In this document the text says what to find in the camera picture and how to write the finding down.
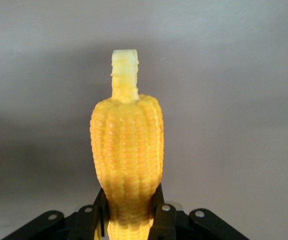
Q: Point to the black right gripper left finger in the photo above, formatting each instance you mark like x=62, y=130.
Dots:
x=86, y=222

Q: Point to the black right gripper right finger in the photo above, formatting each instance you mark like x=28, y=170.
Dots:
x=165, y=222

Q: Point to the yellow corn cob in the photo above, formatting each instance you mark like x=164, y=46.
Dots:
x=126, y=150

